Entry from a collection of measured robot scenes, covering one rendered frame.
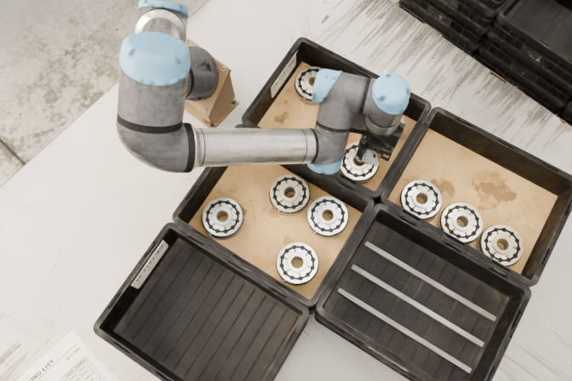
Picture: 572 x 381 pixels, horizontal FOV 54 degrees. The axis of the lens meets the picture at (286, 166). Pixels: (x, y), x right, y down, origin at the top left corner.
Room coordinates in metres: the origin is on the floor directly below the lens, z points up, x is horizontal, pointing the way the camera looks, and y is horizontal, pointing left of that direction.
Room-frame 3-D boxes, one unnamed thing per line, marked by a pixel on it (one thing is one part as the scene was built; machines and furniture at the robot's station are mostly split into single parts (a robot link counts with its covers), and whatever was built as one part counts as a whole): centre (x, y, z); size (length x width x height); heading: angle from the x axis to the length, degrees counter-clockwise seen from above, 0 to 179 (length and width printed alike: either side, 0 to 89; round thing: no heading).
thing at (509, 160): (0.38, -0.46, 0.87); 0.40 x 0.30 x 0.11; 54
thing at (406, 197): (0.39, -0.33, 0.86); 0.10 x 0.10 x 0.01
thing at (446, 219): (0.33, -0.42, 0.86); 0.10 x 0.10 x 0.01
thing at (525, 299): (0.14, -0.29, 0.92); 0.40 x 0.30 x 0.02; 54
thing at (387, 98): (0.51, -0.22, 1.18); 0.09 x 0.08 x 0.11; 71
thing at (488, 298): (0.14, -0.29, 0.87); 0.40 x 0.30 x 0.11; 54
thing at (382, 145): (0.51, -0.23, 1.02); 0.09 x 0.08 x 0.12; 59
